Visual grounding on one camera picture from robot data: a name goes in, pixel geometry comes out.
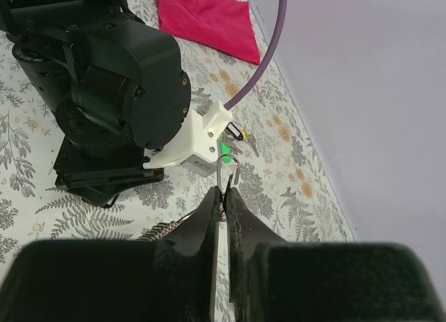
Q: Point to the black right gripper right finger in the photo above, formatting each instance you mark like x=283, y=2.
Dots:
x=272, y=279

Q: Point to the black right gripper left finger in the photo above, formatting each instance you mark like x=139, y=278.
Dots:
x=172, y=279

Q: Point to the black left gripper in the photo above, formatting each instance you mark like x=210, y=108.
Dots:
x=99, y=175

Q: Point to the large silver keyring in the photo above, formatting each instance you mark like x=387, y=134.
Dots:
x=211, y=208

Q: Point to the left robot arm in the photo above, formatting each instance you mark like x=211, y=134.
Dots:
x=115, y=86

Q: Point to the green key tag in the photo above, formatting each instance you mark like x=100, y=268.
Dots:
x=225, y=151

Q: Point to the silver key near green tag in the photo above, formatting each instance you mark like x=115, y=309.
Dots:
x=230, y=143

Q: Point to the magenta cloth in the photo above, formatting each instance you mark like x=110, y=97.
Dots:
x=224, y=25

